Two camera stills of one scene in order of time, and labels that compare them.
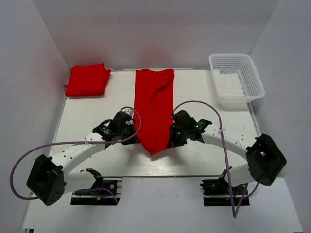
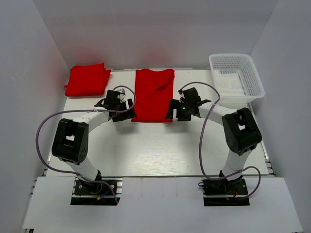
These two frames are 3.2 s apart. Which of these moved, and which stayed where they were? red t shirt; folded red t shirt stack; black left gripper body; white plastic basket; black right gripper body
Moved: red t shirt; black right gripper body; black left gripper body
Stayed: white plastic basket; folded red t shirt stack
